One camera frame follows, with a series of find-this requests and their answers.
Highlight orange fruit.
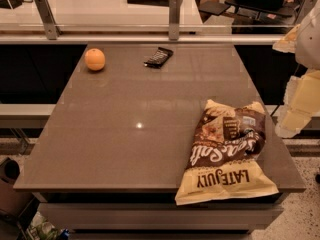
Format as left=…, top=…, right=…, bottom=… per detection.
left=85, top=48, right=106, bottom=71

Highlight metal glass bracket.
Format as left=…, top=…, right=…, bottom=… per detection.
left=295, top=0, right=318, bottom=24
left=168, top=0, right=182, bottom=40
left=34, top=0, right=60, bottom=40

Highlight black rxbar chocolate bar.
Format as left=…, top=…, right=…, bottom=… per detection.
left=144, top=47, right=173, bottom=69

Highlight brown Late July chip bag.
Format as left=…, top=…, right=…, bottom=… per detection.
left=175, top=100, right=278, bottom=205

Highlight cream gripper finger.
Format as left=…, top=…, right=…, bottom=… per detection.
left=275, top=69, right=320, bottom=138
left=272, top=24, right=300, bottom=53

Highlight brown bin on floor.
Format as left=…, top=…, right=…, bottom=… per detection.
left=0, top=158, right=33, bottom=219

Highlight right metal glass bracket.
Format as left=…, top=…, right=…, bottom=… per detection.
left=295, top=0, right=318, bottom=24

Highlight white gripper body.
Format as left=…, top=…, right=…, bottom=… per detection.
left=283, top=75, right=301, bottom=105

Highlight middle metal glass bracket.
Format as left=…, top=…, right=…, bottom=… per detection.
left=168, top=0, right=182, bottom=40

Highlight left metal glass bracket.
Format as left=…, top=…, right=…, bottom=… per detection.
left=34, top=0, right=60, bottom=40

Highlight black device on counter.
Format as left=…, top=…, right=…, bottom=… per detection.
left=0, top=0, right=33, bottom=9

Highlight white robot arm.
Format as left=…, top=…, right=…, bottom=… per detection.
left=273, top=7, right=320, bottom=138

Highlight black cable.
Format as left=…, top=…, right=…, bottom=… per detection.
left=269, top=63, right=301, bottom=118

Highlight green items on floor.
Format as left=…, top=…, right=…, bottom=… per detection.
left=25, top=212, right=69, bottom=240

